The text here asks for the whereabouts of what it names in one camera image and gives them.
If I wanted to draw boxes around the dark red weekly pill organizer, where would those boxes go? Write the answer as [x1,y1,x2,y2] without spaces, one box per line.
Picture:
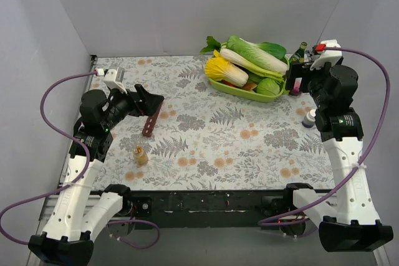
[142,103,163,137]

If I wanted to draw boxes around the clear bottle of yellow pills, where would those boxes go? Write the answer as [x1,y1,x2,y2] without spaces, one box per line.
[133,146,149,167]

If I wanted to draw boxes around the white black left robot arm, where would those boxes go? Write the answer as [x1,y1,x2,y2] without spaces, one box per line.
[28,84,164,265]

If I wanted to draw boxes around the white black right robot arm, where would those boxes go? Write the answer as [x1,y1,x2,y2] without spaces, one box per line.
[282,62,393,252]

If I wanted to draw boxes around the green glass bottle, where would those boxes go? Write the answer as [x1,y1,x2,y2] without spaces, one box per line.
[289,42,307,64]

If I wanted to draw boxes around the purple onion toy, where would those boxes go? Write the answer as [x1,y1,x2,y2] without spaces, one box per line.
[289,89,302,96]

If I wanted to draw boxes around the dark green leafy vegetable toy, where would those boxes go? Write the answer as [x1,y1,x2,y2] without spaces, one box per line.
[255,42,287,60]

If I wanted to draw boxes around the round green cabbage toy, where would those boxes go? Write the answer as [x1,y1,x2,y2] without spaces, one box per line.
[256,78,282,97]

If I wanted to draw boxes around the green plastic vegetable tray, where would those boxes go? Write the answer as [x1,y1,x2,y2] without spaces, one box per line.
[206,51,286,103]

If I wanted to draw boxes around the small white pill bottle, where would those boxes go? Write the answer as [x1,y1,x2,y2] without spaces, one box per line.
[302,109,315,128]

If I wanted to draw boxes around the floral patterned table mat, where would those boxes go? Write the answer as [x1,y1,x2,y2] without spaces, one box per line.
[92,55,335,191]

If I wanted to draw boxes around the green napa cabbage toy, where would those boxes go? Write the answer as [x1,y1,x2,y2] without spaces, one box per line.
[224,36,288,74]

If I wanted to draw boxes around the yellow napa cabbage toy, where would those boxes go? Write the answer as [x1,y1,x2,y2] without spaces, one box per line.
[204,57,249,87]

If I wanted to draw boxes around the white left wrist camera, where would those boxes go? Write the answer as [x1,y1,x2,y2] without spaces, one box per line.
[95,67,127,94]

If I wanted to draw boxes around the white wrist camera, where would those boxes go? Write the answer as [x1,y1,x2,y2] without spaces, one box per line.
[95,67,127,94]
[309,39,342,70]

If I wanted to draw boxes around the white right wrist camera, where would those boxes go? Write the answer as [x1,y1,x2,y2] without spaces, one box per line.
[309,39,342,70]

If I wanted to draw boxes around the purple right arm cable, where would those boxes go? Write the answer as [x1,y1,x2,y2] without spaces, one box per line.
[257,46,391,238]

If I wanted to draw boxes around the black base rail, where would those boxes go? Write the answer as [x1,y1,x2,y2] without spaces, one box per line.
[118,188,295,229]

